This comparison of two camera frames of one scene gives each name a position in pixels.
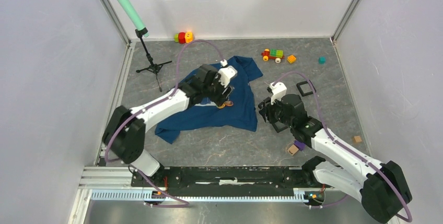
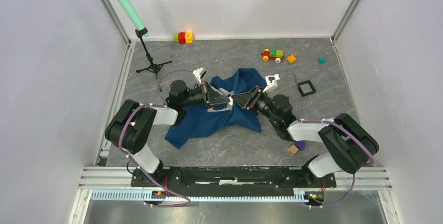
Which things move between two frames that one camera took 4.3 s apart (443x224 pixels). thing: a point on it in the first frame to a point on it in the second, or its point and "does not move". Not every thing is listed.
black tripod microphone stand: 154,68 does not move
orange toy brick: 291,59 does not move
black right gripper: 266,110 to 242,99
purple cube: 300,145 does not move
